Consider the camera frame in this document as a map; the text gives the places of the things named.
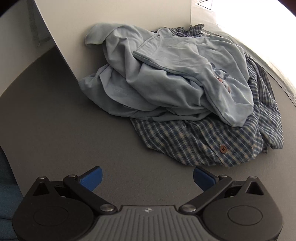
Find light blue t-shirt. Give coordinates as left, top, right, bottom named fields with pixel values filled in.
left=79, top=23, right=254, bottom=127

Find blue plaid shirt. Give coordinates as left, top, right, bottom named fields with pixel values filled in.
left=130, top=22, right=285, bottom=167

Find white printed carrot curtain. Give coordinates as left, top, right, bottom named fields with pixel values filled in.
left=191, top=1, right=295, bottom=102

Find white board panel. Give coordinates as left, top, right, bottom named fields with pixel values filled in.
left=0, top=0, right=223, bottom=98

